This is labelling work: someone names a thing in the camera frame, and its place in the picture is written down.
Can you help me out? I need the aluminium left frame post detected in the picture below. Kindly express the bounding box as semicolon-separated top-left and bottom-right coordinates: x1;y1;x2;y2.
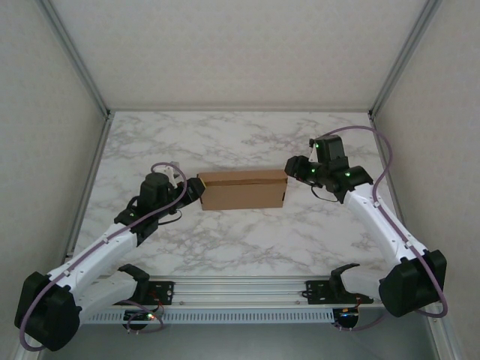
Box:
37;0;112;117

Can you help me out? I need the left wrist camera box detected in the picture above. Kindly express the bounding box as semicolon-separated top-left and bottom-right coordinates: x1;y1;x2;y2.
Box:
160;161;182;188

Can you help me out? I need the aluminium right frame post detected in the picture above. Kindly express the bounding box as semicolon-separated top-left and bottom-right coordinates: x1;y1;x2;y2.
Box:
369;0;443;117

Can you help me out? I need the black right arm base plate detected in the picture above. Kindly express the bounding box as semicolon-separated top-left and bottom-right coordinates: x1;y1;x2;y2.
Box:
305;279;376;305

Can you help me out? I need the white slotted cable duct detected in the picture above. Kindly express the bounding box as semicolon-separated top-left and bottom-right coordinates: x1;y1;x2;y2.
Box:
80;309;337;324

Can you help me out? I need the aluminium table edge rail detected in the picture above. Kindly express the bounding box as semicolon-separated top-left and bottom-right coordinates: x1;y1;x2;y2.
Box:
80;276;387;311

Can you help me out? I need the brown cardboard box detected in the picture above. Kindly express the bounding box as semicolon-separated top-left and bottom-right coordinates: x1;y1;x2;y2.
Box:
196;169;289;212

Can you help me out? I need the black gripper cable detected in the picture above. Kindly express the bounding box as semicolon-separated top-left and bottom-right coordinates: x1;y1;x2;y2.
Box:
310;185;338;203
127;194;184;226

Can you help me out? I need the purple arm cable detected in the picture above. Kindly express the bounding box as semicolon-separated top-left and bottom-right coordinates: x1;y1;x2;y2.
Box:
320;125;450;333
19;162;187;350

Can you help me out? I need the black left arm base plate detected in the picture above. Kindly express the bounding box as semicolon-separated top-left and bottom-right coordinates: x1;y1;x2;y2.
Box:
145;280;176;307

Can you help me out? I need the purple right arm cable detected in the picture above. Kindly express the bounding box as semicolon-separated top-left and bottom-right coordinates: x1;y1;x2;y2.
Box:
320;125;450;333

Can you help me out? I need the aluminium left side rail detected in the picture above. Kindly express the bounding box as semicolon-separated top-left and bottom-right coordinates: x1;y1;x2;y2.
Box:
59;112;115;263

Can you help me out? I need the aluminium right side rail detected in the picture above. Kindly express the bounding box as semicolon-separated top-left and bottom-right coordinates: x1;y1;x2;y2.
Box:
367;112;406;226

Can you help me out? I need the aluminium frame post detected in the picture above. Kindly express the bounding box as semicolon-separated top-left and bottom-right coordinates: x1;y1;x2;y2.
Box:
369;0;443;117
37;0;112;117

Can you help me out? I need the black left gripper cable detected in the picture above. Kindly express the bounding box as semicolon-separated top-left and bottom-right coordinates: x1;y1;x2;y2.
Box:
127;194;184;226

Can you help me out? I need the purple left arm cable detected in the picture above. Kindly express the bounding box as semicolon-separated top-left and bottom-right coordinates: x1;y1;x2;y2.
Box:
19;162;187;350

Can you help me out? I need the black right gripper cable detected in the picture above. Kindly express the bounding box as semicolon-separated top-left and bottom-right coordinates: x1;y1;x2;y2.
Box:
310;185;338;203

